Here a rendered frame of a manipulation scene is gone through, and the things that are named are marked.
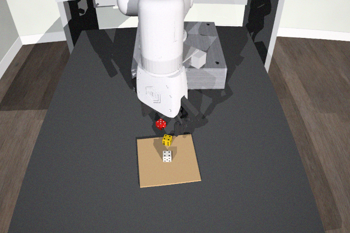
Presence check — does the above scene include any yellow die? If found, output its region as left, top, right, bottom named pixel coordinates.
left=162, top=134, right=172, bottom=146

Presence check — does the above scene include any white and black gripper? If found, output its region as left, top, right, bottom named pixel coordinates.
left=131, top=58, right=199, bottom=137

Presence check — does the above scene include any red die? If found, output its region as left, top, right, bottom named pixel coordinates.
left=156, top=118, right=166, bottom=130

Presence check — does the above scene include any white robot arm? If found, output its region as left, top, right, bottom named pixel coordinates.
left=117, top=0, right=207, bottom=74

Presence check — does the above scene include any tan square mat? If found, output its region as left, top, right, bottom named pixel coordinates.
left=137, top=134, right=201, bottom=188

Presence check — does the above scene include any white die with black pips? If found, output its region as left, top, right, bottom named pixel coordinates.
left=163, top=151, right=172, bottom=162

